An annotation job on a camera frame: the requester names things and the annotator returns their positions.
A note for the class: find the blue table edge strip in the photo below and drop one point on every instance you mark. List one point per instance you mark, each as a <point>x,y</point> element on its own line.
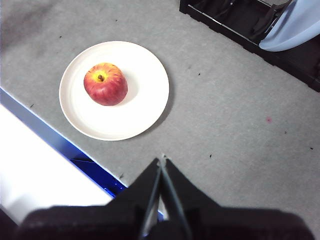
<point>37,122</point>

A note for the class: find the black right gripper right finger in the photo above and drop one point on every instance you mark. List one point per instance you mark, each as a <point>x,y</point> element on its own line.
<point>225,225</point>

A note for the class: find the cream yellow plate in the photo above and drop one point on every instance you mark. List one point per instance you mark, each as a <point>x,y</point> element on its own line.
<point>145,100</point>

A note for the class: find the red apple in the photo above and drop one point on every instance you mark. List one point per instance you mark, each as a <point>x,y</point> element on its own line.
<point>106,85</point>

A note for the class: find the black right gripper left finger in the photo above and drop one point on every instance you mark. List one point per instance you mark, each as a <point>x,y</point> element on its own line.
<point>100,222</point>

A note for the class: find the blue plate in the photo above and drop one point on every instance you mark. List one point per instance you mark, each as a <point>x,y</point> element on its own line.
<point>290,32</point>

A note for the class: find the black plate rack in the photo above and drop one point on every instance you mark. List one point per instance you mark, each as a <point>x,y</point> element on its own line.
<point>225,15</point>

